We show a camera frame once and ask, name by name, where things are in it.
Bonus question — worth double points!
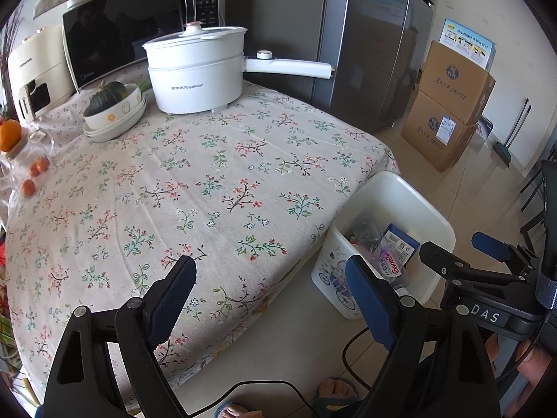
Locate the person foot in sandal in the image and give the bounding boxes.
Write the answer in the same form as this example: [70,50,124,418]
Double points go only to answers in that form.
[314,378,359,407]

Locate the blue white biscuit box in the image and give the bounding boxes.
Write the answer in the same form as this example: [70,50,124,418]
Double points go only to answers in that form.
[384,224,420,267]

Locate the dark green pumpkin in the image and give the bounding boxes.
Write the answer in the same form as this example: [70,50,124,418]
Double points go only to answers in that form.
[83,81,128,117]

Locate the floral tablecloth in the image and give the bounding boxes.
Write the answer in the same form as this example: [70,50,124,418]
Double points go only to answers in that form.
[6,82,398,395]

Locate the dried twigs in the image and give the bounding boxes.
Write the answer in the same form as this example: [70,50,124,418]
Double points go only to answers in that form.
[1,3,23,120]

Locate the white trash bin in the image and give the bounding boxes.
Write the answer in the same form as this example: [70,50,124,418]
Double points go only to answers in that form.
[312,171,456,320]

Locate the upper cardboard box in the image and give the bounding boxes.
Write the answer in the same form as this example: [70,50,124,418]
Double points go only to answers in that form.
[418,41,496,125]

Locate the person right hand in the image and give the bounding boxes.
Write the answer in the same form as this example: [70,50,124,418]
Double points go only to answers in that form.
[485,334,552,398]

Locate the cream air fryer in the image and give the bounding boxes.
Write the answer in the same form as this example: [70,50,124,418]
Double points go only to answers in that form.
[8,25,76,124]

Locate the lower cardboard box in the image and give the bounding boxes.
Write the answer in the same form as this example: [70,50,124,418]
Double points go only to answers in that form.
[401,92,476,173]

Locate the cardboard box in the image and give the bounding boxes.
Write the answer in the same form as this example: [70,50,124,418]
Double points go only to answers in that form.
[401,92,476,173]
[418,41,496,125]

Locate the grey refrigerator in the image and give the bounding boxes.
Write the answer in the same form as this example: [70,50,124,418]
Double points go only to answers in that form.
[225,0,435,133]

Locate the black chair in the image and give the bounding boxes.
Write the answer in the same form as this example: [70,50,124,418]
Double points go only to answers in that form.
[519,141,556,253]

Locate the white electric cooking pot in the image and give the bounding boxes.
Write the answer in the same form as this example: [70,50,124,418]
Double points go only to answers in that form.
[142,22,333,115]

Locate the broom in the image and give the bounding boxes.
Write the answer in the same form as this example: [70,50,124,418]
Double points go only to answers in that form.
[493,98,532,167]

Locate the black microwave oven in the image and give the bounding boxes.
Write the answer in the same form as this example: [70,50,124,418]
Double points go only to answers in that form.
[62,0,224,90]

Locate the glass jar with oranges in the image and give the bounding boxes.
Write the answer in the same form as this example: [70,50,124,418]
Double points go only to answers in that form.
[1,130,54,199]

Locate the orange on jar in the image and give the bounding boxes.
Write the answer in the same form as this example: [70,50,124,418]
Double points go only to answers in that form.
[0,119,22,152]

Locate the blue white printed box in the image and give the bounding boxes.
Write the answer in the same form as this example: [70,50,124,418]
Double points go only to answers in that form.
[439,18,496,72]

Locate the stacked white bowls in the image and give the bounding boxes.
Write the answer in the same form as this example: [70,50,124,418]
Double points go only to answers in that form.
[82,83,147,142]

